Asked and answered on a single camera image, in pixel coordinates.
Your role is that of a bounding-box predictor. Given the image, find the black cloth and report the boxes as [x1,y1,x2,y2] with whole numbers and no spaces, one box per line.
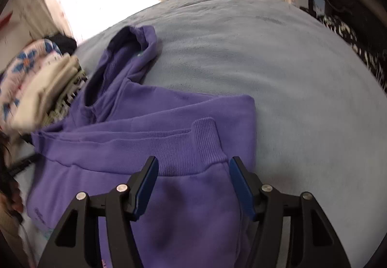
[45,32,77,55]

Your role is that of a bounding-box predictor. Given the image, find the grey-blue fleece bed blanket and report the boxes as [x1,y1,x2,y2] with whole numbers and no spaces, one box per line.
[15,0,387,268]

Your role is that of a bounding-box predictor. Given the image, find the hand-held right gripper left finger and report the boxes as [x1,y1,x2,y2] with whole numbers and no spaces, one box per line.
[36,156,160,268]

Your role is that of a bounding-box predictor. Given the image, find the cream folded clothes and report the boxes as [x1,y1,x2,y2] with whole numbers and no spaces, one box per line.
[14,55,81,131]

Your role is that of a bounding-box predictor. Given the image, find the floral quilt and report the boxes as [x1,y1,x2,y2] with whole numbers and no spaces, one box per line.
[0,38,62,130]

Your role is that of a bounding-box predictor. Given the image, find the black-white zebra cloth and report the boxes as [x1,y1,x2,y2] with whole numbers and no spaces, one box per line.
[45,70,89,126]

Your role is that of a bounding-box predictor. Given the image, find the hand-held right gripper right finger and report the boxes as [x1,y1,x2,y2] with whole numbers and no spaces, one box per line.
[229,156,353,268]

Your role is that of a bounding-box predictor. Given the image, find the red wall shelf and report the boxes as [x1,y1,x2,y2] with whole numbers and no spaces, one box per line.
[0,13,13,30]

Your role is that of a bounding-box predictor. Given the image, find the purple zip hoodie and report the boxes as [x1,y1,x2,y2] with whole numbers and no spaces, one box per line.
[26,25,257,268]

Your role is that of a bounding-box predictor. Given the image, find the black-white patterned garment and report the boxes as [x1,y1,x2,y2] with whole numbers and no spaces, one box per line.
[317,13,387,90]

